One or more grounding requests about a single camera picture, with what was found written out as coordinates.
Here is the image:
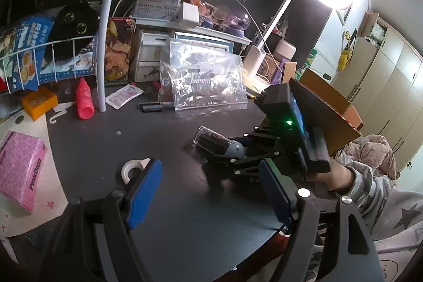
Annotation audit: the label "orange small box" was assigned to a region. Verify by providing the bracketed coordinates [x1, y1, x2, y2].
[21, 87, 59, 121]

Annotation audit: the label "person's right forearm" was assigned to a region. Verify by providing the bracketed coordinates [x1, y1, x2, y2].
[330, 166, 423, 243]

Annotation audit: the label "beige tumbler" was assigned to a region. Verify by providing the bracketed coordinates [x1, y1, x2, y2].
[273, 39, 297, 63]

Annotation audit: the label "white desk lamp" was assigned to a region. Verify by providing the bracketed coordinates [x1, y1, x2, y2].
[243, 0, 353, 94]

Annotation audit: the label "purple box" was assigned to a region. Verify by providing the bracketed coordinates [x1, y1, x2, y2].
[271, 58, 292, 85]

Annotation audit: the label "yellow hanging bag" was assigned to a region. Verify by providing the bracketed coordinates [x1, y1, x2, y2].
[338, 49, 354, 71]

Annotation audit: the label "person's right hand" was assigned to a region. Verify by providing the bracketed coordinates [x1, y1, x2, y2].
[303, 159, 361, 194]

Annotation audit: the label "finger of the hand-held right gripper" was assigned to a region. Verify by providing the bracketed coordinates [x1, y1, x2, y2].
[228, 125, 285, 152]
[202, 151, 288, 186]

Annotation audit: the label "white small drawer unit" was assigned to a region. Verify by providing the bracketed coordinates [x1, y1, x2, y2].
[130, 29, 173, 83]

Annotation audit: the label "black pens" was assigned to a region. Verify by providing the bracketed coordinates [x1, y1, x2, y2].
[139, 101, 174, 113]

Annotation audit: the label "black cat plush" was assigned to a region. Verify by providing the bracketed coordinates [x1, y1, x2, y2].
[49, 1, 100, 62]

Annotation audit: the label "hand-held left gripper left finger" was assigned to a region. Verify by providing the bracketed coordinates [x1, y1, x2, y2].
[40, 158, 164, 282]

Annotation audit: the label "beige desk mat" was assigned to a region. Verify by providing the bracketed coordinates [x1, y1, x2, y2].
[0, 116, 71, 238]

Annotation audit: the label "purple glass globe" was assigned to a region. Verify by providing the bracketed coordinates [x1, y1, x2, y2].
[226, 12, 252, 37]

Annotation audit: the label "white cube box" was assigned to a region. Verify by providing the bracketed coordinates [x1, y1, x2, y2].
[180, 2, 201, 24]

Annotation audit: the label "clear plastic zip bag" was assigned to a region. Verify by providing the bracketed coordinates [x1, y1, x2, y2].
[158, 37, 249, 119]

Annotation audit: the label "pink quilt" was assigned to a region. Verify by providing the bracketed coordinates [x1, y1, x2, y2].
[340, 134, 401, 179]

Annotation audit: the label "brown cardboard box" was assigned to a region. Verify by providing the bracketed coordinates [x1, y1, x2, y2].
[281, 61, 363, 159]

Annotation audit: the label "red plastic bottle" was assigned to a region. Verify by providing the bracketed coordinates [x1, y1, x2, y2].
[75, 78, 95, 120]

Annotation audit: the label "white wire rack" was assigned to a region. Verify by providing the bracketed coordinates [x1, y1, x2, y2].
[0, 0, 133, 113]

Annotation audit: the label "blue snack package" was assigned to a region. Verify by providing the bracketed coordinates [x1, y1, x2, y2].
[8, 17, 56, 92]

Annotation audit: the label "beige wardrobe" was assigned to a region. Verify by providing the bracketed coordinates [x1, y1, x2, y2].
[330, 17, 423, 172]

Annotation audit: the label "green printed pack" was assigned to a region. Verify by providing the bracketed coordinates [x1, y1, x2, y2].
[296, 49, 318, 82]

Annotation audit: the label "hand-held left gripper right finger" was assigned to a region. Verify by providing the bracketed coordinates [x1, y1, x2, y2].
[259, 158, 385, 282]

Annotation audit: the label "clear capsule container grey cap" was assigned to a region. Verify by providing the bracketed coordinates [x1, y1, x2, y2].
[193, 126, 247, 159]

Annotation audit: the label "white tape roll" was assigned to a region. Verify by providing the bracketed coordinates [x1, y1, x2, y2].
[121, 158, 151, 184]

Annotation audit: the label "white plastic hook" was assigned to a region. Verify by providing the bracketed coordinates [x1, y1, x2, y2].
[49, 101, 79, 124]

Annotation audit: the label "framed wall picture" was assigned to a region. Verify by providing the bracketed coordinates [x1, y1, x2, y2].
[335, 4, 353, 26]

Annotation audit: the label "pink tissue pack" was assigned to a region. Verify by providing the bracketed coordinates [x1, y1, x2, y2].
[0, 131, 47, 214]

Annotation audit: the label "white printed cloth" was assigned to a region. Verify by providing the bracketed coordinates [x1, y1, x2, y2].
[307, 226, 423, 282]

